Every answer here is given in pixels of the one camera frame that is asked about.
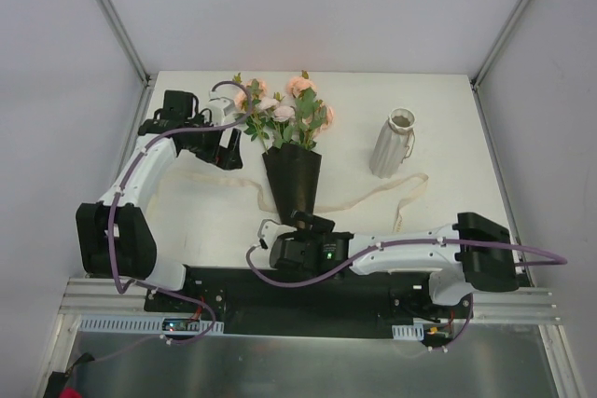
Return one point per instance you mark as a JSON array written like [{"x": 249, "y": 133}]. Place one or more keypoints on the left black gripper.
[{"x": 229, "y": 151}]

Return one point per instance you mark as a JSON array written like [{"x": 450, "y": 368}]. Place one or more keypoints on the aluminium corner post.
[
  {"x": 124, "y": 40},
  {"x": 514, "y": 17}
]

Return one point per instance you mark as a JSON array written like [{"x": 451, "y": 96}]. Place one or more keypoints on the left aluminium corner post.
[{"x": 124, "y": 40}]

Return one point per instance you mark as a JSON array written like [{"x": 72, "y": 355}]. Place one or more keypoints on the left white cable duct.
[{"x": 148, "y": 325}]

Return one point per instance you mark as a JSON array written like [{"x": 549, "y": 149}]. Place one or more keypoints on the black wrapping paper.
[{"x": 293, "y": 173}]

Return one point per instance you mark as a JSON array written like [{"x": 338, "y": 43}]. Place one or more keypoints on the cream ribbon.
[{"x": 264, "y": 206}]

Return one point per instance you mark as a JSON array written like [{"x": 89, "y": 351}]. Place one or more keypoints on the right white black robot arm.
[{"x": 470, "y": 255}]

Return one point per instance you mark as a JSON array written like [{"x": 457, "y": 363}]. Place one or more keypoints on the aluminium frame rail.
[{"x": 528, "y": 305}]

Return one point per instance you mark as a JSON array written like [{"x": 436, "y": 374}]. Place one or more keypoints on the white cable duct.
[
  {"x": 148, "y": 325},
  {"x": 412, "y": 332}
]

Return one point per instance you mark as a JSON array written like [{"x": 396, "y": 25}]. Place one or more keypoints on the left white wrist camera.
[{"x": 221, "y": 110}]

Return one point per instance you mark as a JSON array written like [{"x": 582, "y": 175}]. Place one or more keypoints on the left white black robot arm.
[{"x": 114, "y": 236}]

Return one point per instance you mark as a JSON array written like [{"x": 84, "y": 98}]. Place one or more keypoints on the white ribbed ceramic vase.
[{"x": 395, "y": 143}]

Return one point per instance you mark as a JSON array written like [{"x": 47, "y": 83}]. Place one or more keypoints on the pink artificial flower bouquet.
[{"x": 295, "y": 116}]

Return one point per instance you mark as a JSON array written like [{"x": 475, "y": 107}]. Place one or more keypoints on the right white cable duct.
[{"x": 412, "y": 332}]

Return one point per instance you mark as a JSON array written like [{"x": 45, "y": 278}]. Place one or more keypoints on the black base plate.
[{"x": 346, "y": 306}]

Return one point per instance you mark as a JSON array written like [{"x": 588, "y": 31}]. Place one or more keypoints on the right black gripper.
[{"x": 312, "y": 224}]

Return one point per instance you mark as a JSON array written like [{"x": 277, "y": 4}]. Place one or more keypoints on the right aluminium corner post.
[{"x": 514, "y": 17}]

